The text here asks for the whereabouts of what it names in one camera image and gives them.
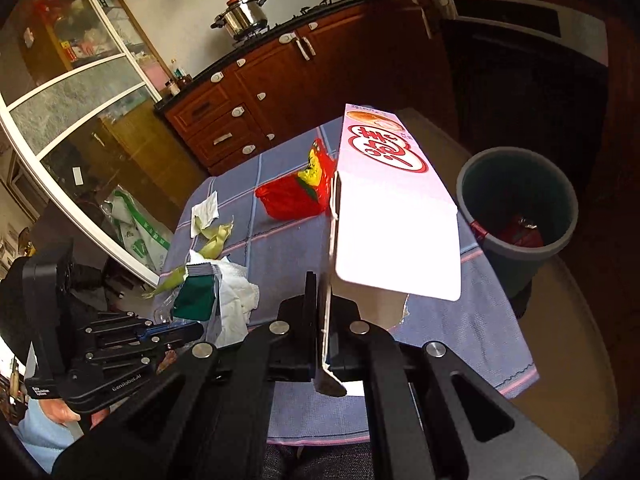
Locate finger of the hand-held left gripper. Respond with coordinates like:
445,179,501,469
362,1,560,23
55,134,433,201
82,342,176,376
75,311,205,346

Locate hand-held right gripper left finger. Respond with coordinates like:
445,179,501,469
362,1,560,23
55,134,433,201
50,271,326,480

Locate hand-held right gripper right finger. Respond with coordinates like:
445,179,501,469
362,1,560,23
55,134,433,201
326,295,581,480

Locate dark green packet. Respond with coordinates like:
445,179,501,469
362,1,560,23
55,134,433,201
170,261,222,322

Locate white paper towel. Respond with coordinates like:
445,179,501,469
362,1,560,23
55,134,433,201
206,256,262,347

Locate red snack bag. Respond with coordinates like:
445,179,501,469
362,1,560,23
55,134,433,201
255,137,337,221

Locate pink printed carton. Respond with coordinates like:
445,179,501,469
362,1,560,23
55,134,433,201
312,103,462,398

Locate white paper napkin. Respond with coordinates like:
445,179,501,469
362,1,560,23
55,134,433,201
190,191,220,238

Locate grey bin with teal inside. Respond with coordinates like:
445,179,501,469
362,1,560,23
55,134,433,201
456,146,580,308

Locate person's left hand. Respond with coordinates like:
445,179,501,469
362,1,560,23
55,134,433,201
40,399,112,429

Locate clear plastic wrap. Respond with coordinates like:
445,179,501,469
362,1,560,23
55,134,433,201
151,299,177,327

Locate blue-grey plaid tablecloth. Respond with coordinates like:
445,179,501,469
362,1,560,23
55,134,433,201
159,105,540,446

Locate white and green plastic bag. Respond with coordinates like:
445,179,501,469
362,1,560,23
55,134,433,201
102,187,174,274

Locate person's blue clothing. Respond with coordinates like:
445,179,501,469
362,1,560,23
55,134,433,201
9,350,87,475

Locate red wrapper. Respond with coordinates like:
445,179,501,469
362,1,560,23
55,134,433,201
472,214,546,248

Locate wooden kitchen base cabinets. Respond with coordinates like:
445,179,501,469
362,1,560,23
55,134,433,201
155,0,453,177

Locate white-framed glass sliding door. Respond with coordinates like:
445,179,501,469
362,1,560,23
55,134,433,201
0,0,197,287

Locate black kitchen countertop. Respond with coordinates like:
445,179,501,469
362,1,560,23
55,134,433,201
152,0,612,111

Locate steel cooking pot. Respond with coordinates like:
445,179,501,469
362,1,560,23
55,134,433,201
210,0,271,42

